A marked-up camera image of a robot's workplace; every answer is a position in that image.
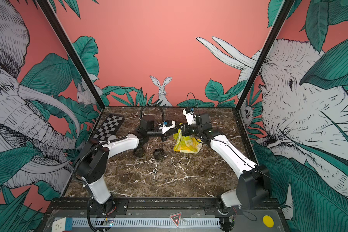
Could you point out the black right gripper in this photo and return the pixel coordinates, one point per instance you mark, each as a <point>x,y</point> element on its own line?
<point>185,130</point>

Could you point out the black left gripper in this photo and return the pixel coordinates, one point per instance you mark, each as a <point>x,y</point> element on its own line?
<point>170,134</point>

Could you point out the yellow green patterned towel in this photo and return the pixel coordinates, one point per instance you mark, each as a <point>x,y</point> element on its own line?
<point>186,144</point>

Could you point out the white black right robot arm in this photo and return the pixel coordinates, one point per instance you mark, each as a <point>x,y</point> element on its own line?
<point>253,184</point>

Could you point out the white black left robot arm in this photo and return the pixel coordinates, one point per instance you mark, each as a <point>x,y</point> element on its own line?
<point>91,164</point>

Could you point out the green white cylinder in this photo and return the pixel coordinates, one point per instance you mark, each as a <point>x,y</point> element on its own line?
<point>112,137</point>

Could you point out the black white checkerboard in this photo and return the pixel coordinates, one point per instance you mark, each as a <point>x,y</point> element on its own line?
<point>109,127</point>

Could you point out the red triangle warning sticker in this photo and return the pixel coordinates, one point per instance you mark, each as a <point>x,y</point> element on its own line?
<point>176,218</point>

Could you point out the yellow round button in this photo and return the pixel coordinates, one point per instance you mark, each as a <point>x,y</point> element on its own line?
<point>268,221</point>

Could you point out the white power socket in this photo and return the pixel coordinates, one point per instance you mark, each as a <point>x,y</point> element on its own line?
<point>62,225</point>

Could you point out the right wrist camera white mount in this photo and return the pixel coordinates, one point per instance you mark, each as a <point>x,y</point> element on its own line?
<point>189,115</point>

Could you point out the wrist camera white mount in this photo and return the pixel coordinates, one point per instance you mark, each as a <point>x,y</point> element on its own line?
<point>189,115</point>
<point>168,127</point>

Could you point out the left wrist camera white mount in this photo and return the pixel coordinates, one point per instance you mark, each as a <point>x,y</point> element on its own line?
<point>168,127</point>

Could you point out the white slotted cable duct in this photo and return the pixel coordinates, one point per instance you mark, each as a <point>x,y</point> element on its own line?
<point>155,222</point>

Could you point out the black front mounting rail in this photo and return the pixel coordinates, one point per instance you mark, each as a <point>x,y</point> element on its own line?
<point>121,205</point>

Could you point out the black right frame post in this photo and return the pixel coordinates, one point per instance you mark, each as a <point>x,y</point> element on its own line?
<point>277,25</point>

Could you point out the black frame post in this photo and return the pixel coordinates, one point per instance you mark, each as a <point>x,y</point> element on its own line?
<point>277,25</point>
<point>64,39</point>

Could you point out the black left frame post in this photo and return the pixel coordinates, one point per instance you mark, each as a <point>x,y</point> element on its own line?
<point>64,39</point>

